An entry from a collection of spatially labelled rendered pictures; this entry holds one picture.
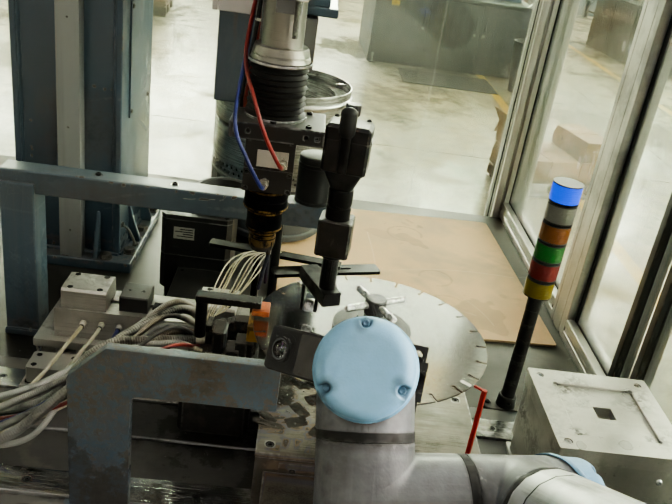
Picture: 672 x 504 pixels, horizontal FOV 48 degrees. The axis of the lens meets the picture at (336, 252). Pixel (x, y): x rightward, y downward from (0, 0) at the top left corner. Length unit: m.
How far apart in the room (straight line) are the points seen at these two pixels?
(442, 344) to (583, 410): 0.22
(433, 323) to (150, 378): 0.43
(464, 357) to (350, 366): 0.54
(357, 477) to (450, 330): 0.58
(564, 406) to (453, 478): 0.56
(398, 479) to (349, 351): 0.10
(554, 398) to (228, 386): 0.47
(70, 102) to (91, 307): 0.42
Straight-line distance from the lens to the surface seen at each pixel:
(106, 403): 0.95
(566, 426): 1.08
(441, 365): 1.03
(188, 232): 1.41
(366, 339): 0.53
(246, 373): 0.89
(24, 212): 1.29
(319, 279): 1.02
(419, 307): 1.15
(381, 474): 0.56
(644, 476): 1.11
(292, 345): 0.75
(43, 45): 1.52
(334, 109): 1.63
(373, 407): 0.53
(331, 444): 0.56
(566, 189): 1.15
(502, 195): 2.14
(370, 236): 1.85
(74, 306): 1.25
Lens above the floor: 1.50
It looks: 25 degrees down
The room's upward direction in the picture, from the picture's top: 9 degrees clockwise
